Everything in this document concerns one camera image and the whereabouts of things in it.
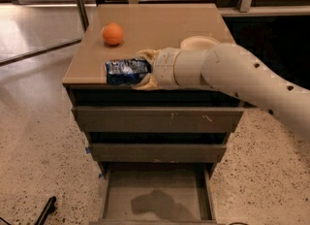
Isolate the orange fruit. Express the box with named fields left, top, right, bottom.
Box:
left=102, top=22, right=124, bottom=46

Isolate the open grey bottom drawer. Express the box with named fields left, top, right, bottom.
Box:
left=89, top=164, right=224, bottom=225

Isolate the blue pepsi can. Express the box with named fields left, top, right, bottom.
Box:
left=105, top=58, right=152, bottom=85

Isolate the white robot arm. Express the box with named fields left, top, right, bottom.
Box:
left=134, top=44, right=310, bottom=141

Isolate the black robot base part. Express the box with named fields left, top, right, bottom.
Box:
left=35, top=196, right=56, bottom=225

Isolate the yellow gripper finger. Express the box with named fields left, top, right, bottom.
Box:
left=137, top=48, right=161, bottom=64
left=132, top=74, right=158, bottom=91

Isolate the grey drawer cabinet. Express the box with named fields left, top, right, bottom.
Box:
left=63, top=4, right=242, bottom=173

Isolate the grey lower middle drawer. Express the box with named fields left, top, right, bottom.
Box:
left=89, top=144, right=226, bottom=163

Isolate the white paper bowl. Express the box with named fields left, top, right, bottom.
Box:
left=180, top=36, right=220, bottom=50

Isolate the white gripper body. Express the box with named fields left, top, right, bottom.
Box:
left=152, top=48, right=206, bottom=86

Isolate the diagonal metal floor bar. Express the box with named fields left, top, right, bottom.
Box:
left=0, top=0, right=90, bottom=67

